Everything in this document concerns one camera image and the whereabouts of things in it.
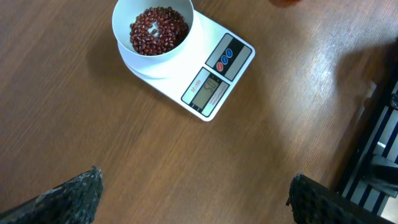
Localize orange measuring scoop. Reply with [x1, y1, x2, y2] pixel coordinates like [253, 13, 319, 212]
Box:
[269, 0, 302, 8]

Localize white digital kitchen scale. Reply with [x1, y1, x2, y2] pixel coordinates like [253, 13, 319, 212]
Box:
[116, 9, 256, 122]

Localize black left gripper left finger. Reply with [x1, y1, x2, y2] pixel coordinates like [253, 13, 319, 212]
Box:
[1, 166, 104, 224]

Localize black metal frame rack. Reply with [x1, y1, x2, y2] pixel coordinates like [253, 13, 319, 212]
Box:
[335, 42, 397, 216]

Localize red beans in bowl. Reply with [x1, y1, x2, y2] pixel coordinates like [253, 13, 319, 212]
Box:
[130, 7, 189, 56]

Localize white plastic bowl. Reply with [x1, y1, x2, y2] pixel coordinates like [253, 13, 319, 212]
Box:
[112, 0, 198, 62]

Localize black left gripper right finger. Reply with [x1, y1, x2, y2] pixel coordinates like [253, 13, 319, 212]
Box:
[286, 174, 393, 224]

